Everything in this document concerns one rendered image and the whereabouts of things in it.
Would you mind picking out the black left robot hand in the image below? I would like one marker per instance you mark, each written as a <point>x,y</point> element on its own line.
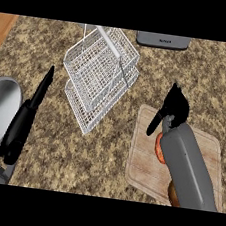
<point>23,120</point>

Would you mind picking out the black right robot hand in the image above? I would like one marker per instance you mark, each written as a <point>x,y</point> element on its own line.
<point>176,108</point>

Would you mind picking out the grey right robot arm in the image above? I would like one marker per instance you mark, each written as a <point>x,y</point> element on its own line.
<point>188,168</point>

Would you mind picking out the wooden cutting board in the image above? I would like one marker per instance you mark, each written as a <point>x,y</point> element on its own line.
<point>146,156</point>

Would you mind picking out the grey appliance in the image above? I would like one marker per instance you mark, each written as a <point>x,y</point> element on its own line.
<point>163,41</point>

